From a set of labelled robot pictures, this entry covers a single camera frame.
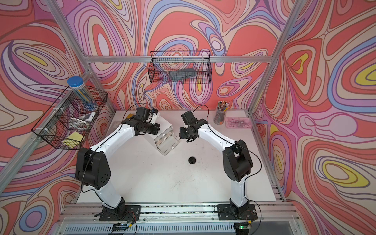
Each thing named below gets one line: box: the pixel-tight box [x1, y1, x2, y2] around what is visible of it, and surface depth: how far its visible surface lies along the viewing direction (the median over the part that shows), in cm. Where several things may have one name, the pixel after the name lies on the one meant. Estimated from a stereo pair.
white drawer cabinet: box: [145, 115, 173, 149], surface depth 91 cm
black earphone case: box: [188, 156, 197, 165], surface depth 93 cm
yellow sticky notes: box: [62, 130, 84, 149], surface depth 70 cm
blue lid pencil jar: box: [67, 76, 98, 112], surface depth 76 cm
